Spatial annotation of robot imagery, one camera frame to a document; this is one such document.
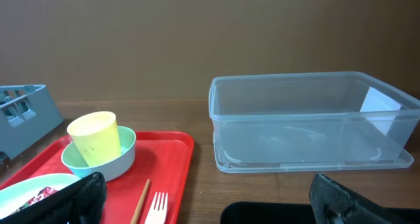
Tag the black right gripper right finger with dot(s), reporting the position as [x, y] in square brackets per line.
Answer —
[332, 202]

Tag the black plastic tray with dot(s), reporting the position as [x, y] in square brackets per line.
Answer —
[264, 212]

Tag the white label sticker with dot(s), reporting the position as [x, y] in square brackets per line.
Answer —
[376, 101]

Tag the wooden chopstick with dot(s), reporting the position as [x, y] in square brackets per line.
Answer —
[139, 205]

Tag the green plastic bowl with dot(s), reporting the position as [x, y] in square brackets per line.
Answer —
[111, 170]

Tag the white plastic fork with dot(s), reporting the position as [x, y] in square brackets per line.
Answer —
[158, 210]

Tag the light blue plate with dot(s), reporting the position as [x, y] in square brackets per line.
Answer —
[16, 195]

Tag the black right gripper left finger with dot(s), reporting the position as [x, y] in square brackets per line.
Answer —
[80, 202]

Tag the red snack wrapper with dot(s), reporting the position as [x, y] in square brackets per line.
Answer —
[42, 194]

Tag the yellow plastic cup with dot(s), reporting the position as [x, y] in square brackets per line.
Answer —
[96, 137]

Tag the grey dishwasher rack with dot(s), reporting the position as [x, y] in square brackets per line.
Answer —
[28, 113]

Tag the clear plastic bin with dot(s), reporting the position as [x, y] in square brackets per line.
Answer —
[306, 122]

